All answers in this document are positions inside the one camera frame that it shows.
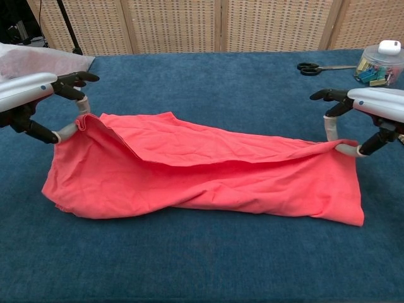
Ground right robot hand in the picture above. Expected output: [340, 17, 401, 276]
[309, 87, 404, 158]

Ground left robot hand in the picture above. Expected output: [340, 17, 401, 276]
[0, 71, 100, 145]

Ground red t-shirt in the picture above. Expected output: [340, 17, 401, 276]
[41, 110, 365, 228]

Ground clear jar of binder clips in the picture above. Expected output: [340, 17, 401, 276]
[353, 44, 404, 88]

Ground plastic bag with maroon garment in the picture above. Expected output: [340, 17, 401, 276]
[0, 42, 96, 85]

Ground white earbuds case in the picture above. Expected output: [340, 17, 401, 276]
[377, 40, 402, 57]

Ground black tripod stand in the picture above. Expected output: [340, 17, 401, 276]
[56, 0, 83, 56]

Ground wicker folding screen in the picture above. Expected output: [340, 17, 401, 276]
[27, 0, 404, 56]

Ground blue carpet table cover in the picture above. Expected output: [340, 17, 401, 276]
[0, 49, 404, 303]

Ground black-handled scissors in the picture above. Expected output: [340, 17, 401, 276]
[296, 62, 357, 76]

